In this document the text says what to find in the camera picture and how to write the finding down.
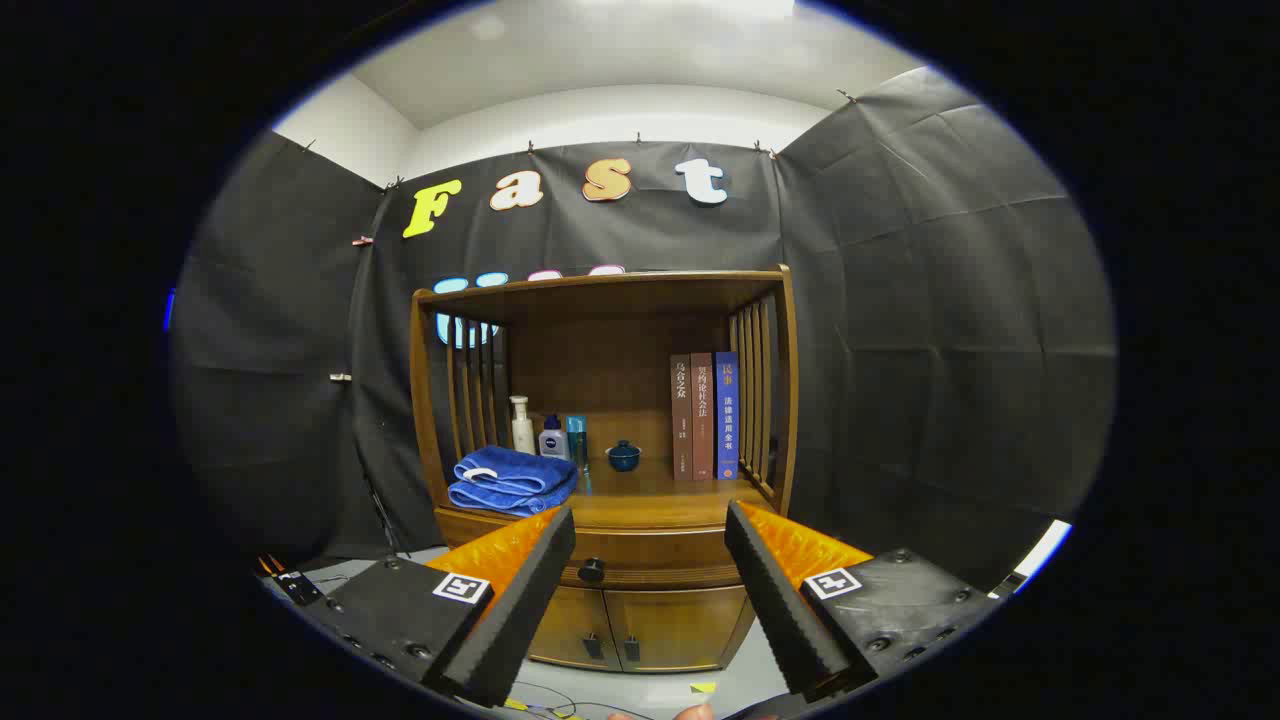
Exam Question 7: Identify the wooden countertop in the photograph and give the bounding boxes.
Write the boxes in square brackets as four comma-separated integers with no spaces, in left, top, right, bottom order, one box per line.
[438,455,778,531]

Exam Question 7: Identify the reddish brown book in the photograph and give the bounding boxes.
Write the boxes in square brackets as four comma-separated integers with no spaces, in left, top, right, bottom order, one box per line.
[690,351,716,482]

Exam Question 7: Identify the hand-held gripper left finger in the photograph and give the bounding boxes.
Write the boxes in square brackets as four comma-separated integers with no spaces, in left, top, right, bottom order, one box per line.
[300,505,578,709]

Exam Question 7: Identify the dark brown book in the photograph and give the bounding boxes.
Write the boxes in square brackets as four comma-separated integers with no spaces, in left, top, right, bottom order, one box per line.
[670,353,694,482]

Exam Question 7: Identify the wooden cabinet door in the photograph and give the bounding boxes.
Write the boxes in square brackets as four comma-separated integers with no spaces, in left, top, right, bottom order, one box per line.
[603,587,753,673]
[528,585,613,669]

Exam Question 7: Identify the blue book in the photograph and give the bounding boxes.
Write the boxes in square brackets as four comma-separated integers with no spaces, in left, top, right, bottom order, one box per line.
[714,350,741,481]

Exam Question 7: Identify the blue folded towel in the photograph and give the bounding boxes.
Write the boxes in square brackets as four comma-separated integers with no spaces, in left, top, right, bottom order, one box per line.
[447,445,581,518]

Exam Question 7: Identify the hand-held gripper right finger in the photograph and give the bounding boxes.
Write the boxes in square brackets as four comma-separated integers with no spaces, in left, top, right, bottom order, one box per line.
[724,500,991,704]

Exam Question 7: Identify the thin floor cables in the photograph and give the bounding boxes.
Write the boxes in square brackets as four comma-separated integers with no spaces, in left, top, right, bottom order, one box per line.
[505,680,621,720]

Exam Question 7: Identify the wooden cabinet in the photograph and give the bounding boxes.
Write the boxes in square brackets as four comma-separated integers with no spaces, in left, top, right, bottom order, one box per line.
[408,263,801,673]

